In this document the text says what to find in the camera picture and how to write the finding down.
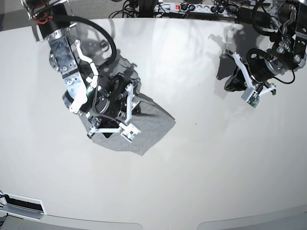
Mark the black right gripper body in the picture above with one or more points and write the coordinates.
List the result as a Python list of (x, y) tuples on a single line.
[(114, 90)]

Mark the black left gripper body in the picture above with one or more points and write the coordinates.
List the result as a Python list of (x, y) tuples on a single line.
[(236, 82)]

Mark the grey t-shirt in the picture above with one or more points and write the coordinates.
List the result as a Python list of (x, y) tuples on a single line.
[(151, 119)]

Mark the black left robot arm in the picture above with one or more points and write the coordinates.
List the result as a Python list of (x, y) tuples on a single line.
[(288, 52)]

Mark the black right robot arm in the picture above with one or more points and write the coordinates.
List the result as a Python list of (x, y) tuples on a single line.
[(52, 22)]

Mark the white power strip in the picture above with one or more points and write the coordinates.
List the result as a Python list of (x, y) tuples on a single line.
[(183, 8)]

